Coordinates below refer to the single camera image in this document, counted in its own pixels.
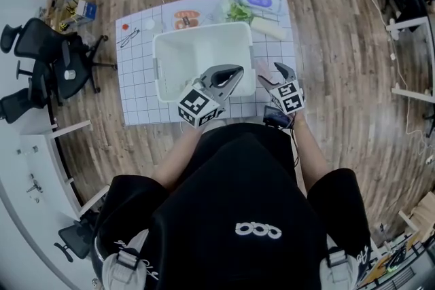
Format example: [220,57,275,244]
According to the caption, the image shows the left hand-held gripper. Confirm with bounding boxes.
[177,63,245,129]

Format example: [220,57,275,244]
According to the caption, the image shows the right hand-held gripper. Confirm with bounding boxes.
[258,62,305,115]

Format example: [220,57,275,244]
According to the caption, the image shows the white plastic basket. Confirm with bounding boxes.
[152,21,256,103]

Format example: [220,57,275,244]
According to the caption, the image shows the person's left forearm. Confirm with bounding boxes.
[152,122,207,192]

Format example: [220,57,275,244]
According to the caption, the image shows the person's right forearm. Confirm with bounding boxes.
[291,111,331,196]

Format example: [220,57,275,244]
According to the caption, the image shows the small black screen device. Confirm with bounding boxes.
[264,105,292,128]

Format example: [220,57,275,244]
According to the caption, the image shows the cream rolled cloth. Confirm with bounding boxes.
[250,16,288,42]

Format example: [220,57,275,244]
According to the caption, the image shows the green leafy plant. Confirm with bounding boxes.
[222,0,254,25]

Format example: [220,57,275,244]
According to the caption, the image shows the white grid table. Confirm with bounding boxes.
[114,0,307,127]

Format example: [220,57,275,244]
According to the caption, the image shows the person's black shirt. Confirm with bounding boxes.
[90,122,375,290]

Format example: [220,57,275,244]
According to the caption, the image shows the white desk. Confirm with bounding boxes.
[385,14,435,103]
[0,119,114,290]

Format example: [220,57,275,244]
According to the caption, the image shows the blue and white box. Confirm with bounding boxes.
[75,0,98,23]

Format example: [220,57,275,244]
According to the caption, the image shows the black office chair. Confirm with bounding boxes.
[0,17,110,107]
[0,87,47,125]
[53,216,100,263]

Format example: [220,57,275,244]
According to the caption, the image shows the light wooden furniture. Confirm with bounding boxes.
[398,191,435,242]

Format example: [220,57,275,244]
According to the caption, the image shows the thin black cable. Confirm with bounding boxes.
[289,113,301,168]

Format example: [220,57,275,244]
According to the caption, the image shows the long white cable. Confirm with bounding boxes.
[359,0,409,93]

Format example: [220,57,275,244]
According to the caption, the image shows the grey backpack strap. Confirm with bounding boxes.
[101,229,161,290]
[318,234,362,290]

